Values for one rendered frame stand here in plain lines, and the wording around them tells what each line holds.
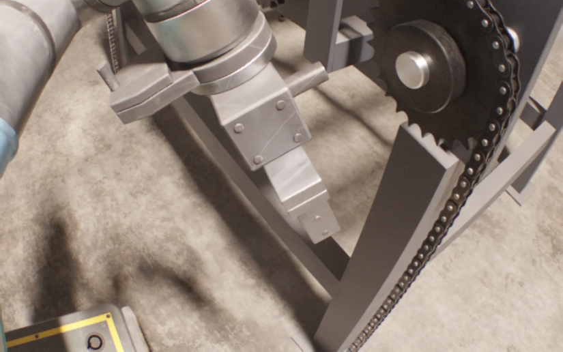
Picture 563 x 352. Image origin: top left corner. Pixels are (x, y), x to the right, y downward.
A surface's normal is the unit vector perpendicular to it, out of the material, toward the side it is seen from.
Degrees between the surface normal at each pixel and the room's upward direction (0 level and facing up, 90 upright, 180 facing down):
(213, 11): 79
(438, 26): 4
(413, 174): 90
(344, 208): 0
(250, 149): 82
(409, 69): 90
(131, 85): 24
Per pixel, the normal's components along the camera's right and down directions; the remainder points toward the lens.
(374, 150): 0.08, -0.66
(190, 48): -0.08, 0.79
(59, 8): 0.95, -0.24
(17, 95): 1.00, -0.07
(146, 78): -0.34, -0.61
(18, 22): 0.71, -0.50
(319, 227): 0.33, 0.63
